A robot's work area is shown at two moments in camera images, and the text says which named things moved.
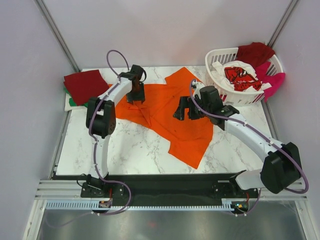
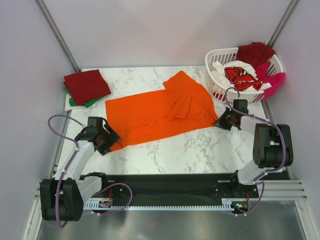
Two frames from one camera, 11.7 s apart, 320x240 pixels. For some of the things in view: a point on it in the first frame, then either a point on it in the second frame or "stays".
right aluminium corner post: x=283 y=21 stays
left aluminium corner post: x=53 y=26 stays
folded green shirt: x=72 y=103 stays
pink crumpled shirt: x=275 y=81 stays
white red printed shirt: x=238 y=75 stays
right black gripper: x=184 y=102 to x=221 y=122
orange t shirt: x=112 y=86 to x=183 y=105
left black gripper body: x=136 y=94 to x=106 y=139
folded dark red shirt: x=84 y=86 stays
